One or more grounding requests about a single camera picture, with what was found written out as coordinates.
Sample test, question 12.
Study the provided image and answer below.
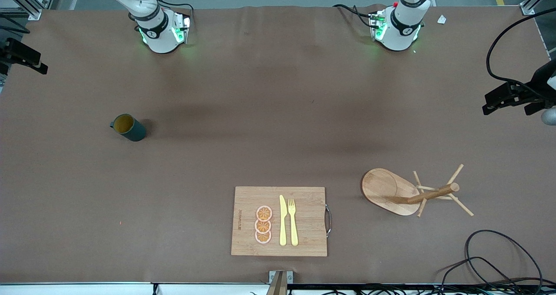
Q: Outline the teal mug yellow inside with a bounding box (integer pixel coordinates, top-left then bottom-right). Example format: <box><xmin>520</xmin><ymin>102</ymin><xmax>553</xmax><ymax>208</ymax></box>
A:
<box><xmin>109</xmin><ymin>113</ymin><xmax>147</xmax><ymax>142</ymax></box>

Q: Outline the wooden mug rack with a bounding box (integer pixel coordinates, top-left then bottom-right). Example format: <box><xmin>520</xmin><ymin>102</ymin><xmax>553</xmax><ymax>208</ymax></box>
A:
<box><xmin>361</xmin><ymin>164</ymin><xmax>475</xmax><ymax>218</ymax></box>

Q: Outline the white table edge strip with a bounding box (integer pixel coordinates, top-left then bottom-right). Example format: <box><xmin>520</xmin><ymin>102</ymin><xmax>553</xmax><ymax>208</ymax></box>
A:
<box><xmin>0</xmin><ymin>282</ymin><xmax>270</xmax><ymax>295</ymax></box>

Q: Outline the large table cover sheet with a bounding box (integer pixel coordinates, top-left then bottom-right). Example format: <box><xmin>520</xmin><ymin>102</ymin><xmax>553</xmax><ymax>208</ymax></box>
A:
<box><xmin>0</xmin><ymin>5</ymin><xmax>556</xmax><ymax>285</ymax></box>

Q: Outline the yellow plastic fork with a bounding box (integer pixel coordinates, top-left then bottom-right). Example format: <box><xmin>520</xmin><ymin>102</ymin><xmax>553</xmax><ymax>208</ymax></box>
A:
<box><xmin>288</xmin><ymin>198</ymin><xmax>299</xmax><ymax>247</ymax></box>

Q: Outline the yellow plastic knife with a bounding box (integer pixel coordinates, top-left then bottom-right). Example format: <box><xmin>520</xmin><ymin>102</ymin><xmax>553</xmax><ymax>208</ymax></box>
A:
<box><xmin>279</xmin><ymin>195</ymin><xmax>288</xmax><ymax>246</ymax></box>

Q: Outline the black looped cable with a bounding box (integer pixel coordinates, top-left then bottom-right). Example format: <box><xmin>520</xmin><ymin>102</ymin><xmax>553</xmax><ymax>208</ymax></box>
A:
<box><xmin>465</xmin><ymin>230</ymin><xmax>543</xmax><ymax>287</ymax></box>
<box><xmin>438</xmin><ymin>256</ymin><xmax>522</xmax><ymax>293</ymax></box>

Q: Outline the black right arm base cable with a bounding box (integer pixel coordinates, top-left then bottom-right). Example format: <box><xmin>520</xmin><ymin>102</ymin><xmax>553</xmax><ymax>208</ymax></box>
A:
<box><xmin>137</xmin><ymin>0</ymin><xmax>195</xmax><ymax>26</ymax></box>

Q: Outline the black arm base cable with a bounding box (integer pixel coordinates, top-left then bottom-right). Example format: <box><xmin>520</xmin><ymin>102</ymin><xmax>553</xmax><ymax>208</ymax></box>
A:
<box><xmin>332</xmin><ymin>4</ymin><xmax>376</xmax><ymax>28</ymax></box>
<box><xmin>137</xmin><ymin>0</ymin><xmax>195</xmax><ymax>26</ymax></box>

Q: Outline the black left arm base cable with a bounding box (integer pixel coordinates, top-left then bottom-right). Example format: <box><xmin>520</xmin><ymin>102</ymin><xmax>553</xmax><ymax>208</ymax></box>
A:
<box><xmin>332</xmin><ymin>4</ymin><xmax>376</xmax><ymax>28</ymax></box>

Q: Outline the black cable along table edge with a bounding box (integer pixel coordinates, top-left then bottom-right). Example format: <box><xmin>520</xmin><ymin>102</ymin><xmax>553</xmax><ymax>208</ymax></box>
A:
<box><xmin>289</xmin><ymin>284</ymin><xmax>556</xmax><ymax>295</ymax></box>

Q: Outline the bamboo cutting board metal handle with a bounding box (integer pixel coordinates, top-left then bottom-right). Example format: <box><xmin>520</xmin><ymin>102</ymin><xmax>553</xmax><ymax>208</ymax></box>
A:
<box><xmin>231</xmin><ymin>186</ymin><xmax>332</xmax><ymax>257</ymax></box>

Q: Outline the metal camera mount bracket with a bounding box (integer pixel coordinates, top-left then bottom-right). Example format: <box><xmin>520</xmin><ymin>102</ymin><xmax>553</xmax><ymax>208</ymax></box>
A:
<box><xmin>268</xmin><ymin>270</ymin><xmax>294</xmax><ymax>295</ymax></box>

